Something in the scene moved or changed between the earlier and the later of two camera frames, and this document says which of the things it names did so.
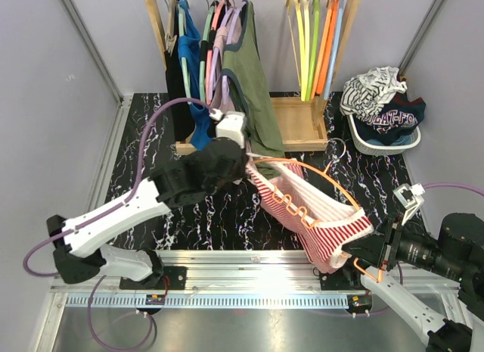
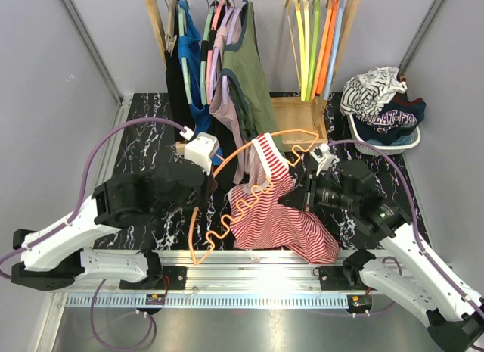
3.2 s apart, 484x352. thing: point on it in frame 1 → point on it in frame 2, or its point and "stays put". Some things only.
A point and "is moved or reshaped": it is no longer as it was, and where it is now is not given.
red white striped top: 325,220 is moved or reshaped
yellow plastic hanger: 302,48 stays put
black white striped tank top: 364,95 stays put
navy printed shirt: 395,119 stays put
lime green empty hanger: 313,55 stays put
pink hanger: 217,11 stays put
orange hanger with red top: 311,201 → 254,188
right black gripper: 380,250 → 297,197
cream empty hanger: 307,43 stays put
